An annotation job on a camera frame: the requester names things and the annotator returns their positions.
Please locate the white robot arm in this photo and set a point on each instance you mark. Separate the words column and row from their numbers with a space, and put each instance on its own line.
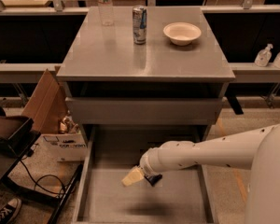
column 257, row 150

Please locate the white paper bowl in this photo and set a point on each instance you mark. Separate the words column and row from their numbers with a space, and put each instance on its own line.
column 182, row 33

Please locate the brown cardboard box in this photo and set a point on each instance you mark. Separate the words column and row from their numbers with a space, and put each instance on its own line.
column 46, row 106

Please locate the clear plastic water bottle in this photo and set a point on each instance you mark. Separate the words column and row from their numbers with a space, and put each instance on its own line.
column 106, row 12

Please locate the white printed cardboard box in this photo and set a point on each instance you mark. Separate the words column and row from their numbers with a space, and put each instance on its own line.
column 65, row 147

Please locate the grey drawer cabinet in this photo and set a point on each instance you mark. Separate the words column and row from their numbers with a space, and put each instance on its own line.
column 104, row 62

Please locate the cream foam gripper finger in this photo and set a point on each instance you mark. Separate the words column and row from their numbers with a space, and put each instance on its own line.
column 135, row 175

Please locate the black canvas sneaker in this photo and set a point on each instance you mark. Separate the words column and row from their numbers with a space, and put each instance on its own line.
column 10, row 211

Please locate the black cart with bin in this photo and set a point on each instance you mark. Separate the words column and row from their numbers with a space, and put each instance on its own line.
column 16, row 138

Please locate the closed grey top drawer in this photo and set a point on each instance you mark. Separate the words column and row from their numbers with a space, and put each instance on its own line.
column 144, row 111

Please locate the open grey middle drawer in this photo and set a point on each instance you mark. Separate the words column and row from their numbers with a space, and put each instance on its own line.
column 180, row 197

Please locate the silver blue energy drink can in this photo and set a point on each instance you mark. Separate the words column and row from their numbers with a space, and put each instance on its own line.
column 139, row 25

